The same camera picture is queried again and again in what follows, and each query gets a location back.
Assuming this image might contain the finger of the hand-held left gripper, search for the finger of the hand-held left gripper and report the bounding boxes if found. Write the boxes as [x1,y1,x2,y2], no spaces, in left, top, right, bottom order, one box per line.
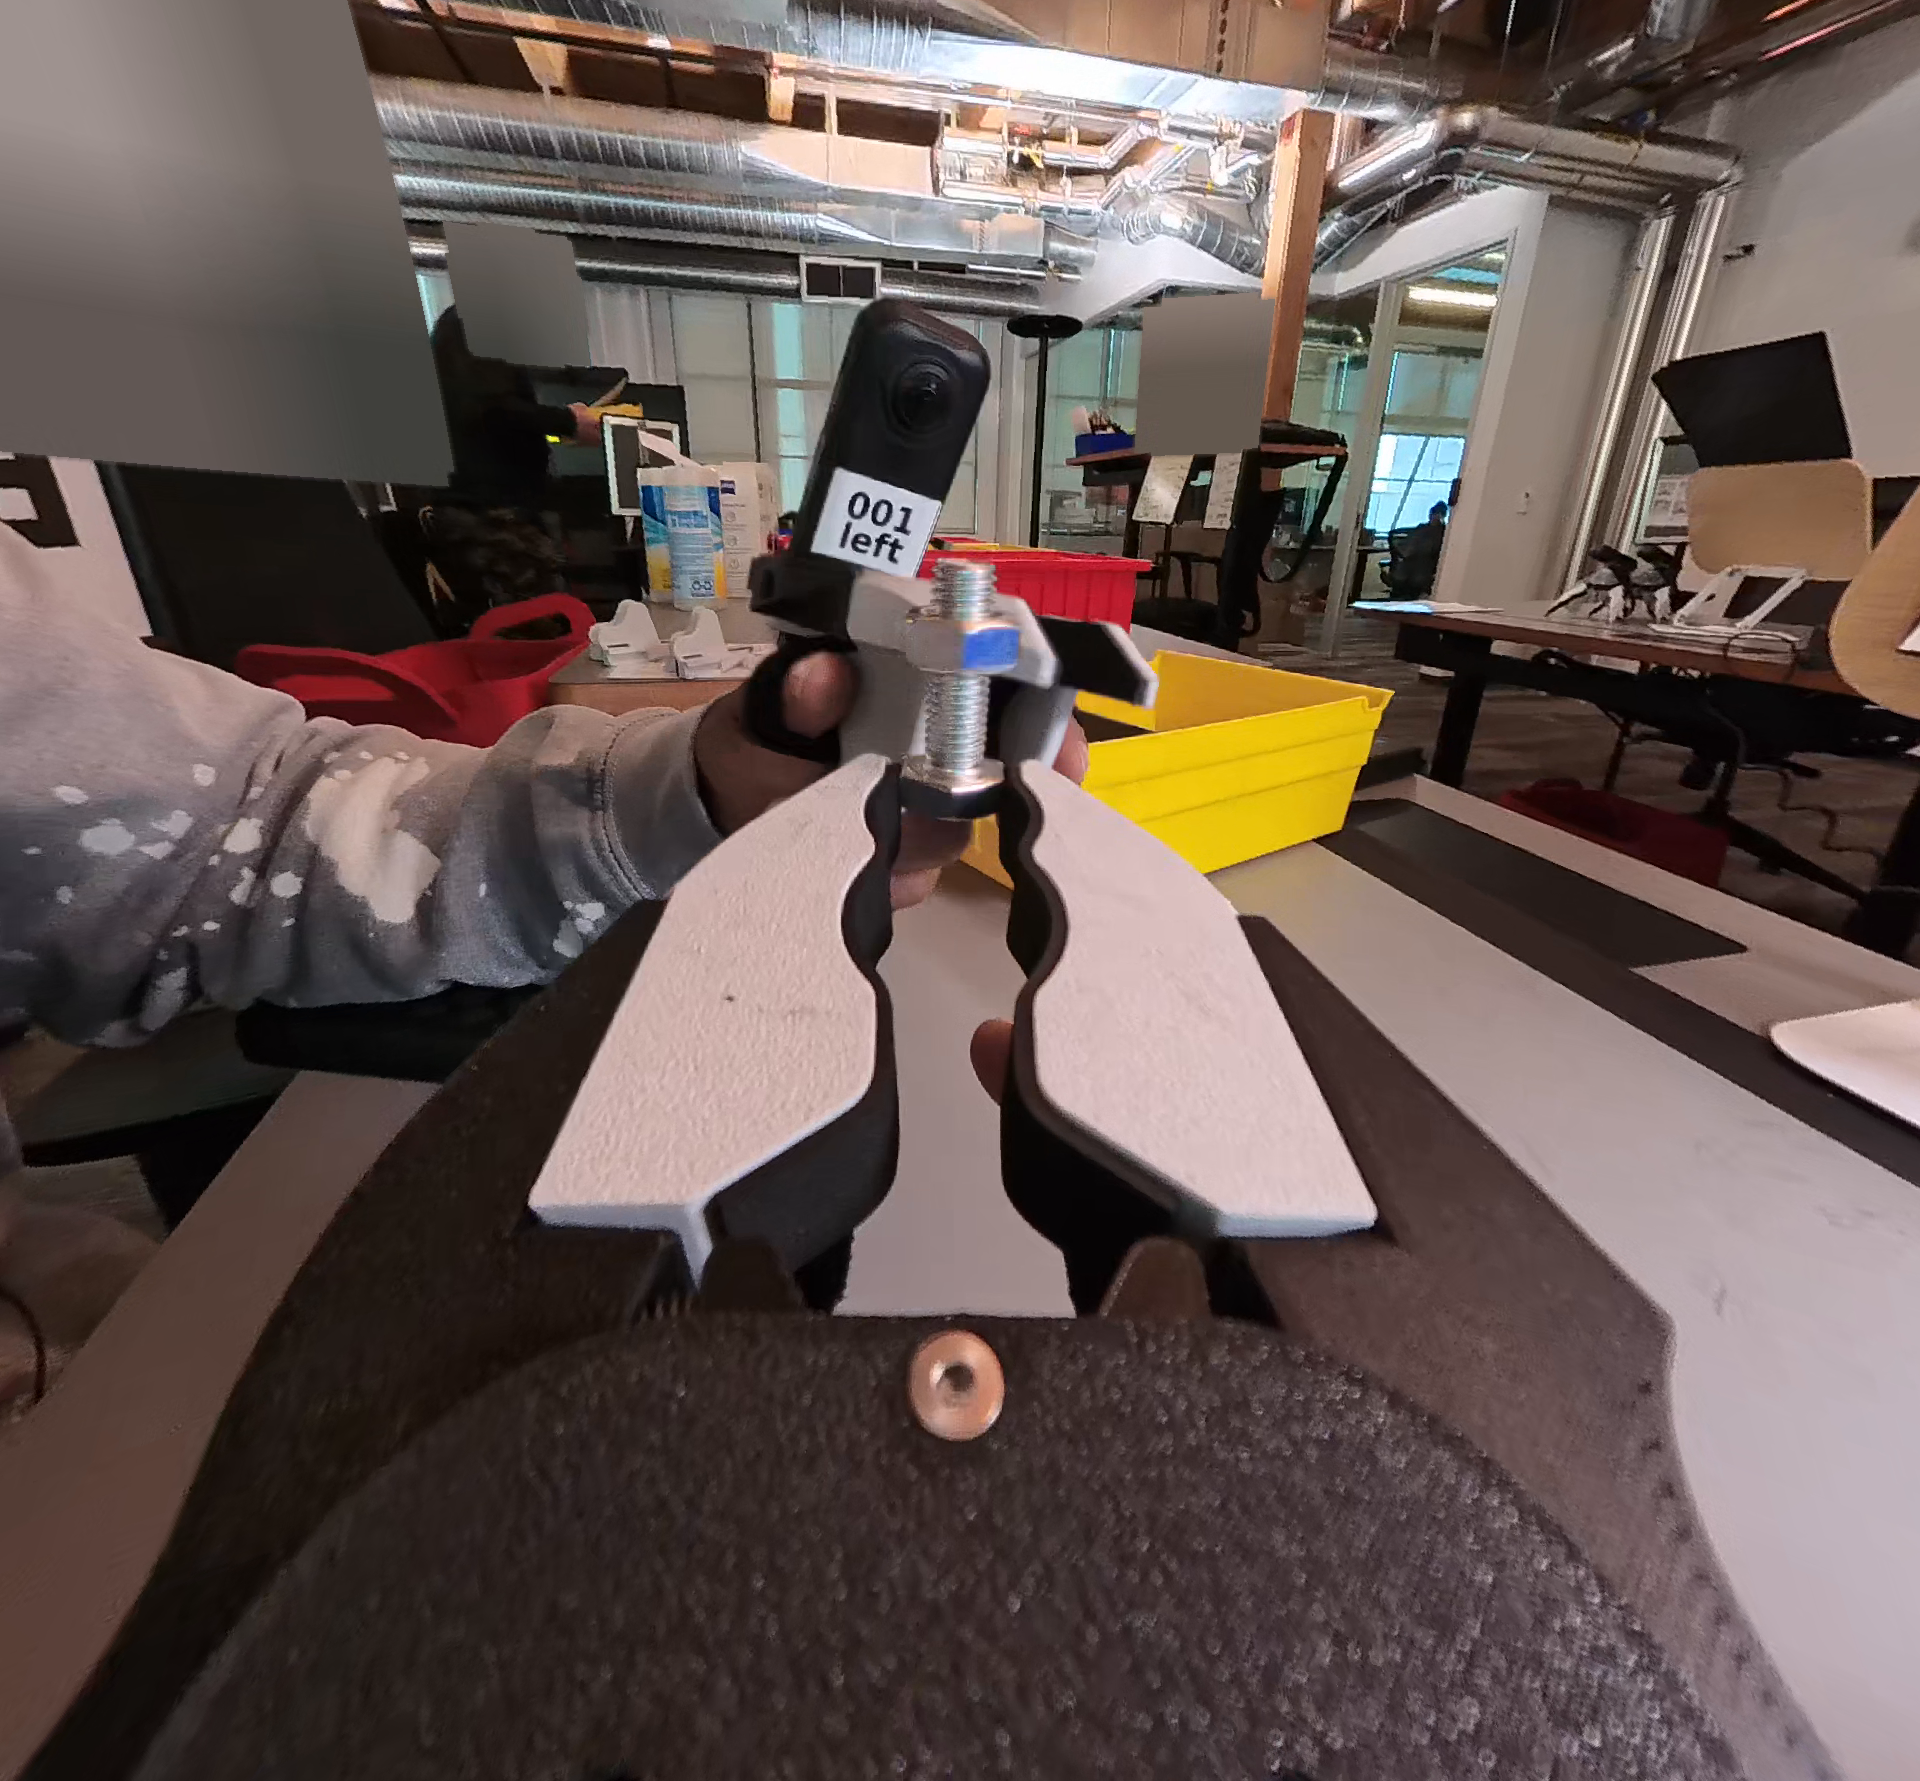
[848,573,941,650]
[1036,616,1161,707]

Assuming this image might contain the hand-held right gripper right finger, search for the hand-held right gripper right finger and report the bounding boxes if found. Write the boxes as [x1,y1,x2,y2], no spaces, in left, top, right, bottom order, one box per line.
[1001,757,1379,1280]

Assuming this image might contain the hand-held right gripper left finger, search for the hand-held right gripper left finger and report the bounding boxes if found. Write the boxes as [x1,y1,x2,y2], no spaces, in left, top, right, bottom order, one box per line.
[528,752,903,1288]

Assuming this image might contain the silver bolt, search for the silver bolt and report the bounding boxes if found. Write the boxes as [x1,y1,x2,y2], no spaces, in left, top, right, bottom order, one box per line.
[905,559,1010,821]

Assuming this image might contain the yellow plastic bin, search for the yellow plastic bin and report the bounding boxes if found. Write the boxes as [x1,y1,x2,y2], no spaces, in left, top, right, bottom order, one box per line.
[961,650,1395,891]

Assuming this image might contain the person's left forearm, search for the person's left forearm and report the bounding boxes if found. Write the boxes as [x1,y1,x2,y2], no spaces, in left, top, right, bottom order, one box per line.
[0,520,723,1048]

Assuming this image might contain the person's left hand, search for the person's left hand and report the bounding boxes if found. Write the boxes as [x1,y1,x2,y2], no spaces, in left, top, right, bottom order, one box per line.
[694,648,1091,913]

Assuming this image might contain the red plastic bin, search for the red plastic bin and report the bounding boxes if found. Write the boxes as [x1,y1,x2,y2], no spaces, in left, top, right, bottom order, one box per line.
[920,548,1155,632]

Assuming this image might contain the black floor lamp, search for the black floor lamp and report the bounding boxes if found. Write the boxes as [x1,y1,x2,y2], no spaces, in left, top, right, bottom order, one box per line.
[1005,311,1086,545]

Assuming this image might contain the tall wooden desk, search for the tall wooden desk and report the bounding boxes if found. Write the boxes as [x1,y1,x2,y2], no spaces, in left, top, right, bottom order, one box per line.
[1069,423,1351,642]

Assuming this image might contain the blue white wipes canister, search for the blue white wipes canister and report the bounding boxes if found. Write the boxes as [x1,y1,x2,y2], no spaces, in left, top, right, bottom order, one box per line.
[638,465,728,607]

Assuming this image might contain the large black monitor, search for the large black monitor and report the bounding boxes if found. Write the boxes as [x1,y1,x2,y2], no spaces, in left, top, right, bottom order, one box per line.
[532,362,692,470]

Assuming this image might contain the white framed tablet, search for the white framed tablet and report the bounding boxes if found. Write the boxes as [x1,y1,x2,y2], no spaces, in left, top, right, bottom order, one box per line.
[600,412,686,516]

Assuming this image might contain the wooden edged side table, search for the wooden edged side table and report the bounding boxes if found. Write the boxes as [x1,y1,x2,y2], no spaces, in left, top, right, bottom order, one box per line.
[547,639,781,718]

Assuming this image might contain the wooden top desk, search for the wooden top desk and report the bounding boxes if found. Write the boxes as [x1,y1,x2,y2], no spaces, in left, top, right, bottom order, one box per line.
[1350,594,1920,899]

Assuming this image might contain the black jacket gold print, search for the black jacket gold print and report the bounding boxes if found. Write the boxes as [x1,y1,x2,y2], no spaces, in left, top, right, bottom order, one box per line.
[412,499,568,619]

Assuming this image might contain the red tote bag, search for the red tote bag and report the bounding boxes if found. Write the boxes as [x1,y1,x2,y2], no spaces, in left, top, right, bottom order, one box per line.
[231,592,595,748]

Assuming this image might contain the dark red bag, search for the dark red bag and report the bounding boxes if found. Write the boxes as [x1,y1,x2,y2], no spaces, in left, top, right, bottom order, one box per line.
[1499,779,1733,891]

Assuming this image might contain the person's torso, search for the person's torso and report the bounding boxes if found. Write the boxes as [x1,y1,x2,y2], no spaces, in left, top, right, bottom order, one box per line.
[0,453,166,1439]

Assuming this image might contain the wooden post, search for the wooden post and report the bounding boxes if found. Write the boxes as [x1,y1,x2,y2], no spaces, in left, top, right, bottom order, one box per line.
[1259,108,1338,424]

